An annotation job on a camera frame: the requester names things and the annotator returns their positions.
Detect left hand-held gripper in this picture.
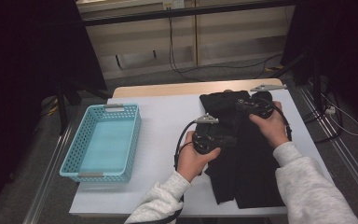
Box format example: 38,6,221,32
192,113,223,155

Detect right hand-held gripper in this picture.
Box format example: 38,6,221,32
236,84,288,119

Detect black pants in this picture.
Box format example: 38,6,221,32
199,90,285,209

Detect light blue plastic basket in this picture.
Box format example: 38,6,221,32
59,103,143,184

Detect person's right hand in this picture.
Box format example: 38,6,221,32
249,102,290,149

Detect person's left hand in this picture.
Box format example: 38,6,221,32
176,141,222,183

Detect black stand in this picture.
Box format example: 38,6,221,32
268,50,324,110
55,83,113,136

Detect black horizontal bar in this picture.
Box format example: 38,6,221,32
82,0,296,27

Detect large black curtain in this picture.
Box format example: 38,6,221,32
0,0,108,218

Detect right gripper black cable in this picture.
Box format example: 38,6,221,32
271,102,293,142

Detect black floor cables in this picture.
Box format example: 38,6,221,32
302,92,344,144

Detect white floor cable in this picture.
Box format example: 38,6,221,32
321,92,358,137

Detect black cable on wall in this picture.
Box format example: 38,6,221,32
167,17,283,82

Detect yellow and black cable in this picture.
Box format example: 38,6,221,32
41,96,60,118

